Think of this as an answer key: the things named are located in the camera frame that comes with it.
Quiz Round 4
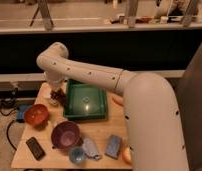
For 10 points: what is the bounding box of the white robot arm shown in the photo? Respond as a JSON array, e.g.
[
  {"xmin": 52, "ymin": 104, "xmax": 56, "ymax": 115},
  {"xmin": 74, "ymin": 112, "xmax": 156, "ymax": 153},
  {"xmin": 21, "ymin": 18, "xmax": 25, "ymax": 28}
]
[{"xmin": 36, "ymin": 42, "xmax": 189, "ymax": 171}]

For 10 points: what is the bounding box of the small blue cup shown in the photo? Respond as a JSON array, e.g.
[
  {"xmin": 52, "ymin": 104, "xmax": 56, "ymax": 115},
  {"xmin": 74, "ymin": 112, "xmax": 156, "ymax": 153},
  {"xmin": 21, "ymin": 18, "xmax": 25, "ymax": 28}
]
[{"xmin": 69, "ymin": 147, "xmax": 85, "ymax": 164}]

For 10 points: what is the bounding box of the green plastic bin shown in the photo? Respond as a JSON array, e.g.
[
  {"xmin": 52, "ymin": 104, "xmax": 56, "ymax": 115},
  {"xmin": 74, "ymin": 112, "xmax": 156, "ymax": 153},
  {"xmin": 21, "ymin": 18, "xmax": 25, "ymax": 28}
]
[{"xmin": 64, "ymin": 79, "xmax": 108, "ymax": 120}]

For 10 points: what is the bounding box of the red bowl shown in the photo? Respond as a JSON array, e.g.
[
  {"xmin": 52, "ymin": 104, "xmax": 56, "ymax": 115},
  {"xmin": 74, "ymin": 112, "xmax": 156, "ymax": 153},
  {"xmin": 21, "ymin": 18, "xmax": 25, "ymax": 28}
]
[{"xmin": 24, "ymin": 104, "xmax": 49, "ymax": 127}]

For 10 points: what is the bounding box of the blue box on floor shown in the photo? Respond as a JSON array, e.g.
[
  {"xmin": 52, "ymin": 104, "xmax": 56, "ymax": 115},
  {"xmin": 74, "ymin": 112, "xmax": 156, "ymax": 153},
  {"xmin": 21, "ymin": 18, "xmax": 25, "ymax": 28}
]
[{"xmin": 16, "ymin": 105, "xmax": 29, "ymax": 123}]

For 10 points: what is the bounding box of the purple bowl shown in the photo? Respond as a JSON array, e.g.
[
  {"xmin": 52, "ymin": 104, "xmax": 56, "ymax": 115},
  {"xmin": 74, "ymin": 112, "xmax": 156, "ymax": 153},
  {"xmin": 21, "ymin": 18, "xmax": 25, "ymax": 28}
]
[{"xmin": 51, "ymin": 121, "xmax": 80, "ymax": 150}]

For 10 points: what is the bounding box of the black remote control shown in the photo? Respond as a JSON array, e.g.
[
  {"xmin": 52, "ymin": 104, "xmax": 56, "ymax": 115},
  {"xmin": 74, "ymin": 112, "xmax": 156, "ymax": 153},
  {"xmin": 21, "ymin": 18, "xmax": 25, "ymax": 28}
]
[{"xmin": 26, "ymin": 137, "xmax": 45, "ymax": 161}]

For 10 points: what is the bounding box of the blue sponge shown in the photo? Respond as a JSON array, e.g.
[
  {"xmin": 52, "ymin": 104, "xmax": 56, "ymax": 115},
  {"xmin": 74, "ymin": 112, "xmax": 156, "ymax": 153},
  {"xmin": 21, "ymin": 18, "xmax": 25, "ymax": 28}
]
[{"xmin": 105, "ymin": 135, "xmax": 122, "ymax": 159}]

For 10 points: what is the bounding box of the orange fruit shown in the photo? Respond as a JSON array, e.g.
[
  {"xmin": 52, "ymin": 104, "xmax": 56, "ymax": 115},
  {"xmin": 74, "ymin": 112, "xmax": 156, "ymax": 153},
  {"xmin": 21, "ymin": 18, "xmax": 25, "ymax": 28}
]
[{"xmin": 122, "ymin": 147, "xmax": 132, "ymax": 164}]

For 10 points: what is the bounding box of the black cable on floor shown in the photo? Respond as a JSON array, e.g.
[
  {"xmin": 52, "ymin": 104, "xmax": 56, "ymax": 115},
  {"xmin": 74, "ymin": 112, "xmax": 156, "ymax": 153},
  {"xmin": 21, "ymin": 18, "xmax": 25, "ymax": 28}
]
[{"xmin": 6, "ymin": 119, "xmax": 18, "ymax": 152}]

